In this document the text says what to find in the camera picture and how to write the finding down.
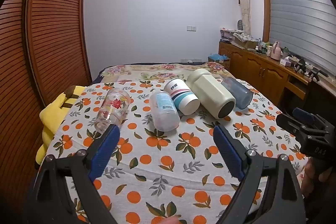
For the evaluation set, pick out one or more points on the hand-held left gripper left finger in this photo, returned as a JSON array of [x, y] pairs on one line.
[[105, 151]]

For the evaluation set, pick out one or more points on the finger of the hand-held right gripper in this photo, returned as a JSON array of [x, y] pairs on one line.
[[290, 122], [308, 116]]

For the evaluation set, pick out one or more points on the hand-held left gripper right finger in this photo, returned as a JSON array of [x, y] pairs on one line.
[[227, 151]]

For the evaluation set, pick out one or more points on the frosted plastic bottle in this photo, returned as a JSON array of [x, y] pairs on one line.
[[164, 112]]

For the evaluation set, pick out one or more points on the clear glass cup red print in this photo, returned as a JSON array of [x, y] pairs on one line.
[[112, 109]]

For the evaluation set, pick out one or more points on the blue translucent cup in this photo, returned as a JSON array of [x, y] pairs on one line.
[[237, 94]]

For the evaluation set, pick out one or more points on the cream thermos cup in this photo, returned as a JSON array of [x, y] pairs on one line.
[[212, 94]]

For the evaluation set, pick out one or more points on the white cup teal stripes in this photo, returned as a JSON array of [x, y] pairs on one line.
[[182, 98]]

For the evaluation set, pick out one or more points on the person's right hand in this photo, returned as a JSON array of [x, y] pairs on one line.
[[308, 178]]

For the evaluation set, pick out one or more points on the black devices on cabinet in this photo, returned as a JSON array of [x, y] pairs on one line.
[[307, 69]]

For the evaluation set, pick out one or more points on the white small box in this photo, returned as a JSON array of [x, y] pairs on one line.
[[286, 61]]

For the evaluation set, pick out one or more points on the yellow plush toy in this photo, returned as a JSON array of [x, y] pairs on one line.
[[53, 119]]

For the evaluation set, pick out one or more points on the wooden sideboard cabinet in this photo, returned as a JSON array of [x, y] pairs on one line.
[[260, 69]]

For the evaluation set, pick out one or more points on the orange fruit print blanket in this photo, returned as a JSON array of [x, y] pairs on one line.
[[168, 174]]

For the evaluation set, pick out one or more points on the pink kettle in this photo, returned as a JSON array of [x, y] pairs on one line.
[[275, 52]]

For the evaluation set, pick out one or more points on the cardboard box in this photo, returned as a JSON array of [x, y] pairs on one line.
[[245, 41]]

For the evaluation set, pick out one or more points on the blue plastic bag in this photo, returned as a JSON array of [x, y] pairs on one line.
[[218, 58]]

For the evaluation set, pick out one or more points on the floral blanket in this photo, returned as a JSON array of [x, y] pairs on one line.
[[157, 70]]

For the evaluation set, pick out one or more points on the grey window blind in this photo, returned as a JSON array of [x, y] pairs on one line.
[[299, 11]]

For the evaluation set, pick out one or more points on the stack of small boxes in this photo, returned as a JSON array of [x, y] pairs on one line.
[[227, 35]]

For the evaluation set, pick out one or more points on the small desk fan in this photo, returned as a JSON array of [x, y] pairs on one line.
[[240, 25]]

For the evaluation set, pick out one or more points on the wooden louvred wardrobe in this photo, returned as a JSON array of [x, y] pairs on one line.
[[39, 43]]

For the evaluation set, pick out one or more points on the wall switch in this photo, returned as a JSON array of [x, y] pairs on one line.
[[191, 28]]

